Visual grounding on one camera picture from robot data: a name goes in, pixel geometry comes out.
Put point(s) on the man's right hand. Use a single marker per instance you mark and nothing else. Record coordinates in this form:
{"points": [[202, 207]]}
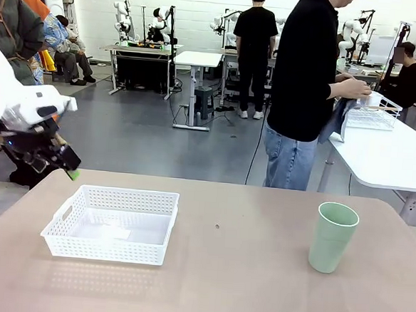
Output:
{"points": [[355, 89]]}

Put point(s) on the blue patterned garment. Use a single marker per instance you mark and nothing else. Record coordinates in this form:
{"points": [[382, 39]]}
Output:
{"points": [[54, 32]]}

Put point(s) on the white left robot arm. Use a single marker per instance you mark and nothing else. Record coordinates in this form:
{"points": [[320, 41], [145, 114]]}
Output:
{"points": [[29, 104]]}

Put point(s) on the white perforated plastic basket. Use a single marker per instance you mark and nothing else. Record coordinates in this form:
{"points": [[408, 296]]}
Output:
{"points": [[119, 200]]}

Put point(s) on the large white table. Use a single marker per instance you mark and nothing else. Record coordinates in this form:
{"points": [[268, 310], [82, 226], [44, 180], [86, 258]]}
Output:
{"points": [[383, 157]]}

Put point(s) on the wood-top robot desk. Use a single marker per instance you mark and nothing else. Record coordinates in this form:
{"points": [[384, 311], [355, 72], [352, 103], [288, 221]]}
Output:
{"points": [[140, 49]]}

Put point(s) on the seated man in black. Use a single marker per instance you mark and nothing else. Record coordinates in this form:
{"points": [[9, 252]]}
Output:
{"points": [[409, 81]]}

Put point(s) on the man's right forearm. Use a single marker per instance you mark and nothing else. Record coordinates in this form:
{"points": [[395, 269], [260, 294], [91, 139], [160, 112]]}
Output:
{"points": [[335, 90]]}

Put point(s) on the standing man in black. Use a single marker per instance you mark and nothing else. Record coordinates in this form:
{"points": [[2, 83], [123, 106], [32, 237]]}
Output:
{"points": [[255, 34]]}

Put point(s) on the seated person in beige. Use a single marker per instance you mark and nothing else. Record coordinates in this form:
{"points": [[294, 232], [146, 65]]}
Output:
{"points": [[70, 60]]}

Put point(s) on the blue-grey cloth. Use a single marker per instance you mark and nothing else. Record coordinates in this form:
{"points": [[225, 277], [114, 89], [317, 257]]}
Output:
{"points": [[335, 118]]}

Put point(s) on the grey-frame work desk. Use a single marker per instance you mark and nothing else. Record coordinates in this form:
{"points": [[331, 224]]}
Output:
{"points": [[231, 57]]}

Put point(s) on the yellow cloth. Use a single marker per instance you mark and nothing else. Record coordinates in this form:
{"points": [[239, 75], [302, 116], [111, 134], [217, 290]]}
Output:
{"points": [[49, 61]]}

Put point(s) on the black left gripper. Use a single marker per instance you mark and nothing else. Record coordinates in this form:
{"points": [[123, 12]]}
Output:
{"points": [[23, 139]]}

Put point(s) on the white monitor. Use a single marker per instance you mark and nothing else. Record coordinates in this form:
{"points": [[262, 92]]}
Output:
{"points": [[379, 50]]}

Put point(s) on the small white cup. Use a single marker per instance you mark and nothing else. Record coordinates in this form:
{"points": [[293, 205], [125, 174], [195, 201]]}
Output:
{"points": [[373, 99]]}

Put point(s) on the man in black sweater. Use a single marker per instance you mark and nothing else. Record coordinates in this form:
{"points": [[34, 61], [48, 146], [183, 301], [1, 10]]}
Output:
{"points": [[303, 62]]}

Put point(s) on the small white desk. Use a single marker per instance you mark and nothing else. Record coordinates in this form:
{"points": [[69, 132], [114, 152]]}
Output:
{"points": [[198, 57]]}

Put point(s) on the black camera stand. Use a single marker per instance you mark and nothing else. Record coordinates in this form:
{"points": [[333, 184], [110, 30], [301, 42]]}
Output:
{"points": [[397, 55]]}

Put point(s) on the grey plastic stool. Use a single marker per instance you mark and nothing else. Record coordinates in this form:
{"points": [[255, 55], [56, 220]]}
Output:
{"points": [[205, 98]]}

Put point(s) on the man's left hand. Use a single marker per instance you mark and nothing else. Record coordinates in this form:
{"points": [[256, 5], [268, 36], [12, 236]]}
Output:
{"points": [[343, 78]]}

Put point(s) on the figure in olive jacket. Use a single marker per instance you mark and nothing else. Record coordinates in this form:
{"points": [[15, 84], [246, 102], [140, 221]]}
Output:
{"points": [[10, 24]]}

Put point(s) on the white lab robot arm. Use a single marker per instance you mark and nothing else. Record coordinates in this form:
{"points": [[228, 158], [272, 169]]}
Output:
{"points": [[160, 24], [221, 21], [352, 34], [121, 21]]}

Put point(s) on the pale green plastic cup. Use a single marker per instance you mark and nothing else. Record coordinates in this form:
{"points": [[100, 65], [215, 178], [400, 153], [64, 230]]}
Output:
{"points": [[330, 250]]}

